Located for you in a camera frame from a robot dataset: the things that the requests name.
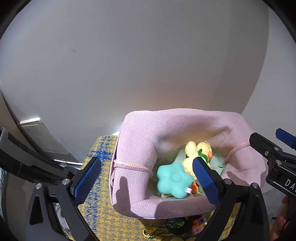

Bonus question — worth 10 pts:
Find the multicolour four-block cube toy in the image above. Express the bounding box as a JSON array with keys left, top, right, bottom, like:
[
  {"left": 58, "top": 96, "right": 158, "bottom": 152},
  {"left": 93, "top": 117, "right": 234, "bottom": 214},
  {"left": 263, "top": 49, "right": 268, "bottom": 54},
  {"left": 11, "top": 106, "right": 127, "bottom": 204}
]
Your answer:
[{"left": 192, "top": 216, "right": 207, "bottom": 235}]

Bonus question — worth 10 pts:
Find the black round sparkly toy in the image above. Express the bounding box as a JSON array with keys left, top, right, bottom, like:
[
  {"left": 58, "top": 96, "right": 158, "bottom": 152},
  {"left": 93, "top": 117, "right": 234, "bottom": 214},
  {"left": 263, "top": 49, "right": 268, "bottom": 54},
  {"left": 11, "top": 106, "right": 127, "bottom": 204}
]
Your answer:
[{"left": 166, "top": 217, "right": 187, "bottom": 235}]

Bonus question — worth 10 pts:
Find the yellow green carabiner keychain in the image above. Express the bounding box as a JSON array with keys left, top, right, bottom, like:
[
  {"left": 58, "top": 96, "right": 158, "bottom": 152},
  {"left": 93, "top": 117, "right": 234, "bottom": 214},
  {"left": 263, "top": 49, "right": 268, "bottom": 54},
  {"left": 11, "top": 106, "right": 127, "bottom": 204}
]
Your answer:
[{"left": 142, "top": 226, "right": 171, "bottom": 241}]

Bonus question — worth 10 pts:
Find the person's right hand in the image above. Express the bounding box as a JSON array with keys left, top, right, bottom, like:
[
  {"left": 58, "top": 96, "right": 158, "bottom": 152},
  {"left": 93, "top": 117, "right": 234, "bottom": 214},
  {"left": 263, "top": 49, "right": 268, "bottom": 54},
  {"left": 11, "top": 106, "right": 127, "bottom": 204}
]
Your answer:
[{"left": 270, "top": 196, "right": 290, "bottom": 240}]

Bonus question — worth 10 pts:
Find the yellow duck plush toy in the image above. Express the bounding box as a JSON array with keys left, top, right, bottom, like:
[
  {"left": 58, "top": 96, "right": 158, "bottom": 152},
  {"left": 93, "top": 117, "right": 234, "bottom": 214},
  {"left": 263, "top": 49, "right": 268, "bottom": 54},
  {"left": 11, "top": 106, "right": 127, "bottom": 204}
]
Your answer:
[{"left": 182, "top": 141, "right": 213, "bottom": 180}]

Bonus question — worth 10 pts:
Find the teal flower plush toy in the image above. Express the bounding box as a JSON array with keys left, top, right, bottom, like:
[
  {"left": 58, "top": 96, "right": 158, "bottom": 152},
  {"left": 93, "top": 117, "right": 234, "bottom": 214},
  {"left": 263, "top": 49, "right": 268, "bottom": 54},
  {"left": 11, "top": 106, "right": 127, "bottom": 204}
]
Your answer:
[{"left": 157, "top": 163, "right": 194, "bottom": 199}]

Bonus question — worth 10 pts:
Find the yellow blue woven blanket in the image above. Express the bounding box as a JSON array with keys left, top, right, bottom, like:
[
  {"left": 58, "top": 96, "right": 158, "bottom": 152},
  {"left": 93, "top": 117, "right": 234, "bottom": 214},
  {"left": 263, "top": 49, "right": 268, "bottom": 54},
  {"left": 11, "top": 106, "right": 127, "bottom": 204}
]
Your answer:
[{"left": 77, "top": 134, "right": 242, "bottom": 241}]

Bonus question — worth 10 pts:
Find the pink fabric lined orange basket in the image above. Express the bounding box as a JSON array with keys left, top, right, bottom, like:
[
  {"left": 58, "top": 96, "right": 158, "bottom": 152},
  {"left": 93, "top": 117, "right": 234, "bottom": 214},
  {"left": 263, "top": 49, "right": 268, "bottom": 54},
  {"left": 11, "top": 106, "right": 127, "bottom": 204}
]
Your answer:
[{"left": 109, "top": 108, "right": 267, "bottom": 219}]

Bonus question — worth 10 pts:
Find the grey metal bed frame panel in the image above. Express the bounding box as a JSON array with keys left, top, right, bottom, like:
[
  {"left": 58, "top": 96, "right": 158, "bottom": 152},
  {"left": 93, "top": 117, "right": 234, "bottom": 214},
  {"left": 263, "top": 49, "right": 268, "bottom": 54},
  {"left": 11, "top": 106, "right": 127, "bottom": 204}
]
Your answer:
[{"left": 18, "top": 118, "right": 82, "bottom": 165}]

